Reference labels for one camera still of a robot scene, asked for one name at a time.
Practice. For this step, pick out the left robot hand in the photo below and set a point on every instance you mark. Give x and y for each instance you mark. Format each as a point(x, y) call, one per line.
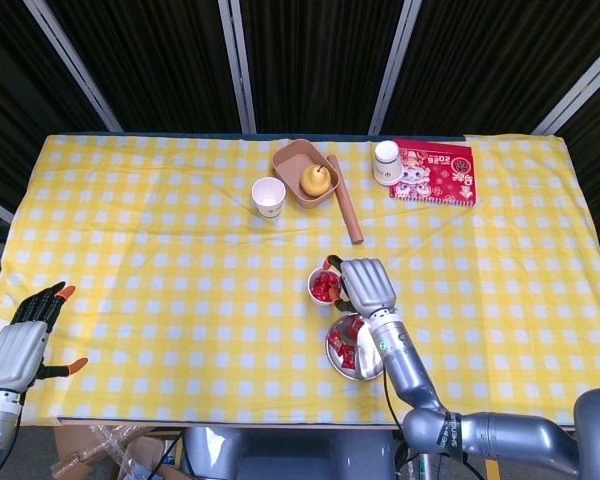
point(14, 356)

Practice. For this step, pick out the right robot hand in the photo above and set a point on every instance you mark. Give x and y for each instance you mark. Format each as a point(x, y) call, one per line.
point(367, 287)

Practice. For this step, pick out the round metal plate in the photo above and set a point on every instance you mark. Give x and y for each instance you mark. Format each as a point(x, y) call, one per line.
point(340, 369)

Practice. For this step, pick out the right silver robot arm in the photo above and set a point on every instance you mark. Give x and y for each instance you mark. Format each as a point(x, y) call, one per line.
point(405, 375)

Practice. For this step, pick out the white paper cup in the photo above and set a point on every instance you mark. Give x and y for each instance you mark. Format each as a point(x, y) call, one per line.
point(314, 276)
point(269, 195)

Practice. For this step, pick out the wooden rolling pin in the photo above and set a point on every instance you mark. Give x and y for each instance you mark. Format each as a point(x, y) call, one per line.
point(347, 205)

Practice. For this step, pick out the brown cardboard box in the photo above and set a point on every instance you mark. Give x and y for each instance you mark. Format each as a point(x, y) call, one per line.
point(72, 445)

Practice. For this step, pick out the yellow pear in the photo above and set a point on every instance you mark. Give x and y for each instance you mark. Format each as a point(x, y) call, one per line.
point(314, 182)

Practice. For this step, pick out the white jar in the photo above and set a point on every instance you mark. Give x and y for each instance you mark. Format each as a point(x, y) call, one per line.
point(386, 167)

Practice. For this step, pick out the red spiral calendar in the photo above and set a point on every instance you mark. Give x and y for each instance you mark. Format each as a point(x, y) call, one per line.
point(445, 180)

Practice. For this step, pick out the brown paper food box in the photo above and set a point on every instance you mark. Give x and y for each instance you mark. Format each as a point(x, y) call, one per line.
point(290, 165)

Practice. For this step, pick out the grey robot torso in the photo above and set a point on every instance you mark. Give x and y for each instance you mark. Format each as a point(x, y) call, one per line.
point(290, 455)

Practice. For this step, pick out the yellow white checkered tablecloth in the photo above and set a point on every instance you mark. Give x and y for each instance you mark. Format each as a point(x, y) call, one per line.
point(180, 250)

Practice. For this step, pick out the yellow table leg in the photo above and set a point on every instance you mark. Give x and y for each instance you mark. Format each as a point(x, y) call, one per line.
point(491, 471)

